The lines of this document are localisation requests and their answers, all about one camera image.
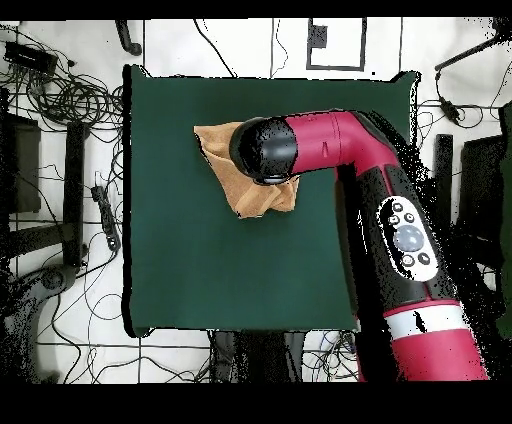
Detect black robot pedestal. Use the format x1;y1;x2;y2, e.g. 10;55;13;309
208;329;307;383

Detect black stand bar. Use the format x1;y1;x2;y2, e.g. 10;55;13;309
433;133;454;225
62;120;90;268

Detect dark rectangular panel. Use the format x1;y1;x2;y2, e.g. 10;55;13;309
456;134;506;241
0;112;42;214

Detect yellow terry towel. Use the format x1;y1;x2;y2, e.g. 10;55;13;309
193;121;301;220

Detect grey square frame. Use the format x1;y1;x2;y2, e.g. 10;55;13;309
305;17;368;73

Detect black power adapter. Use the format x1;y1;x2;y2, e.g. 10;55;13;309
438;96;463;125

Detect small grey box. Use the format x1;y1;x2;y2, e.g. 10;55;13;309
307;24;329;50

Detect black electronics box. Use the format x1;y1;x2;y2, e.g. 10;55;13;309
2;40;59;76

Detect dark green tablecloth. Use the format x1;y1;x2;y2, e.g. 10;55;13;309
121;63;421;338

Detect black curved handle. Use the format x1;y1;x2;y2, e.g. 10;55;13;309
114;18;143;56

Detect tangle of black cables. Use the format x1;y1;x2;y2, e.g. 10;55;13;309
0;59;125;133

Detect grey caster foot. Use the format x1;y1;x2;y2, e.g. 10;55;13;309
7;263;79;317

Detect black pole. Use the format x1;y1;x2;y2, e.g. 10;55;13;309
434;33;512;73

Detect long black power strip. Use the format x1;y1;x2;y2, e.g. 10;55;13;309
90;184;122;252

